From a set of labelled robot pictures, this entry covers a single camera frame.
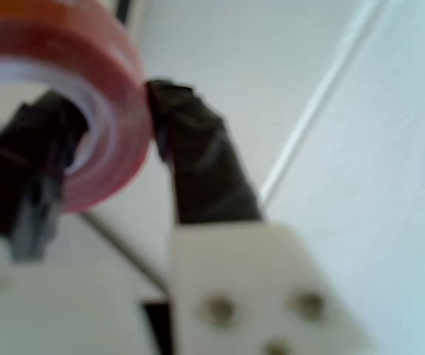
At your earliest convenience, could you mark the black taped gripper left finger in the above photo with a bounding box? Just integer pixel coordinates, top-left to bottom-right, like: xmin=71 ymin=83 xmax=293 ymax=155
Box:
xmin=0 ymin=91 xmax=90 ymax=262

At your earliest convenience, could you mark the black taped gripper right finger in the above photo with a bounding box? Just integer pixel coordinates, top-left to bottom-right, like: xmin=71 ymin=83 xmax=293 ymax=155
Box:
xmin=144 ymin=78 xmax=372 ymax=355

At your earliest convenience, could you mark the red tape roll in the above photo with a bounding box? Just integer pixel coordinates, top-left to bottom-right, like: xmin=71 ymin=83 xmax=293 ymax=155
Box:
xmin=0 ymin=0 xmax=151 ymax=214

